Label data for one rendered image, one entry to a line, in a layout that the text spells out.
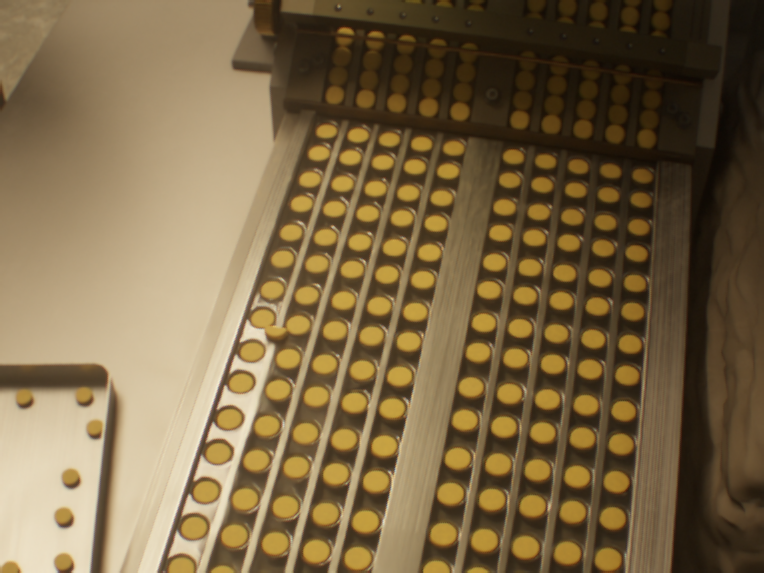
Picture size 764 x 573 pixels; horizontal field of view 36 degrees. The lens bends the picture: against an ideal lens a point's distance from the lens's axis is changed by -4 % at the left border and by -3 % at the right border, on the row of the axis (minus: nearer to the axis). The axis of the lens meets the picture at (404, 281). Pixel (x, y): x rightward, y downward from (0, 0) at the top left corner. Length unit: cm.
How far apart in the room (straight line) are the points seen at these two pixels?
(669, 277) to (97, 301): 37
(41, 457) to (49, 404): 4
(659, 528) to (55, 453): 37
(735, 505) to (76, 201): 51
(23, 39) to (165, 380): 170
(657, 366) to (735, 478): 6
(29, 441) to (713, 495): 39
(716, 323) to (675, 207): 7
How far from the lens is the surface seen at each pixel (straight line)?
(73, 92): 94
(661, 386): 55
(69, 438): 72
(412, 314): 57
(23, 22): 243
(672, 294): 58
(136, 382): 74
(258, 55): 94
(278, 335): 55
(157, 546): 50
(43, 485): 71
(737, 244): 61
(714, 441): 58
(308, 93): 66
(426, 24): 63
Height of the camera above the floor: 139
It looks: 49 degrees down
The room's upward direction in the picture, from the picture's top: 1 degrees clockwise
